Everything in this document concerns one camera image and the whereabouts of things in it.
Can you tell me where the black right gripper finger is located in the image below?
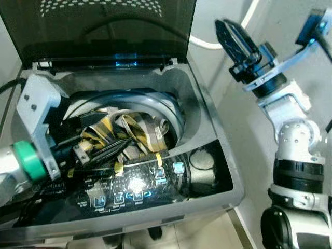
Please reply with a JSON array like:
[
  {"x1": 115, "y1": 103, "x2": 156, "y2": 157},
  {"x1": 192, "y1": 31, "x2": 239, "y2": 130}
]
[
  {"x1": 232, "y1": 22, "x2": 261, "y2": 64},
  {"x1": 215, "y1": 19, "x2": 243, "y2": 67}
]

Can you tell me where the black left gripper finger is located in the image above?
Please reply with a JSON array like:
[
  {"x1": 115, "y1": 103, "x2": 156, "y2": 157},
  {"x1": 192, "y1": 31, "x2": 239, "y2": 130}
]
[
  {"x1": 75, "y1": 136, "x2": 136, "y2": 162},
  {"x1": 62, "y1": 110, "x2": 104, "y2": 130}
]

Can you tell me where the blue yellow plaid cloth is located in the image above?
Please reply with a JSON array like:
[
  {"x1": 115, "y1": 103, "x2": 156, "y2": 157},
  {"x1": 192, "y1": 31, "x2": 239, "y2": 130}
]
[{"x1": 66, "y1": 106, "x2": 174, "y2": 168}]

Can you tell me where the grey top-load washing machine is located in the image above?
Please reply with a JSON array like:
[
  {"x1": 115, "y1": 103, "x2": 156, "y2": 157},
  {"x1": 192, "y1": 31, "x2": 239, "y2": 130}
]
[{"x1": 0, "y1": 57, "x2": 245, "y2": 247}]

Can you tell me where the black washer control panel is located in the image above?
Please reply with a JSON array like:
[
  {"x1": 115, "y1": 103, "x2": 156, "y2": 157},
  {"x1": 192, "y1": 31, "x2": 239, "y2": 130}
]
[{"x1": 0, "y1": 140, "x2": 234, "y2": 229}]

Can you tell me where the dark tinted washer lid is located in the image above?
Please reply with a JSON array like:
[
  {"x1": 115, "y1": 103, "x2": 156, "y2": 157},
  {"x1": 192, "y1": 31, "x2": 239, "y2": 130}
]
[{"x1": 0, "y1": 0, "x2": 198, "y2": 71}]

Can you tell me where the white water hose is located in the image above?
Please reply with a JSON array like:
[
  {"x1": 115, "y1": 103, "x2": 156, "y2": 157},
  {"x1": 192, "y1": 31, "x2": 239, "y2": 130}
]
[{"x1": 189, "y1": 0, "x2": 260, "y2": 51}]

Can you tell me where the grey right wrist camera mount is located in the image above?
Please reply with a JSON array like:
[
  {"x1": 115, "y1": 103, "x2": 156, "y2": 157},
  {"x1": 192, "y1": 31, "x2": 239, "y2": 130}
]
[{"x1": 243, "y1": 8, "x2": 332, "y2": 93}]

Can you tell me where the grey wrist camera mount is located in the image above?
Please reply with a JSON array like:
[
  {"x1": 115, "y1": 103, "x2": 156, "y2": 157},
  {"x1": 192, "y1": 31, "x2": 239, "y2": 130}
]
[
  {"x1": 243, "y1": 8, "x2": 332, "y2": 93},
  {"x1": 16, "y1": 73, "x2": 71, "y2": 179}
]

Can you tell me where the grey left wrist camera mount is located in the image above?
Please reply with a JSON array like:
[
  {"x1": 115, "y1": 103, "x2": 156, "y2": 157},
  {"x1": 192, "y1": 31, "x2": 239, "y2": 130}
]
[{"x1": 16, "y1": 73, "x2": 71, "y2": 179}]

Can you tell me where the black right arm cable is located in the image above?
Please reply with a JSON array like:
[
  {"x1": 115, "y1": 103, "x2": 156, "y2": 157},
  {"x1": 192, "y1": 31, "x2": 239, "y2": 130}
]
[{"x1": 310, "y1": 29, "x2": 332, "y2": 59}]

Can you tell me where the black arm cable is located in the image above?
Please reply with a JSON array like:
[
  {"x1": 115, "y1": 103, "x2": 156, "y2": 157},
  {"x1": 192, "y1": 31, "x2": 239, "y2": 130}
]
[
  {"x1": 310, "y1": 29, "x2": 332, "y2": 59},
  {"x1": 0, "y1": 78, "x2": 24, "y2": 96}
]

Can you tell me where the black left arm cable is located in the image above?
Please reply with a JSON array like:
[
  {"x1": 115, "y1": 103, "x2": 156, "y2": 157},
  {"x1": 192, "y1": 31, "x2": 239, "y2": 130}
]
[{"x1": 0, "y1": 78, "x2": 24, "y2": 96}]

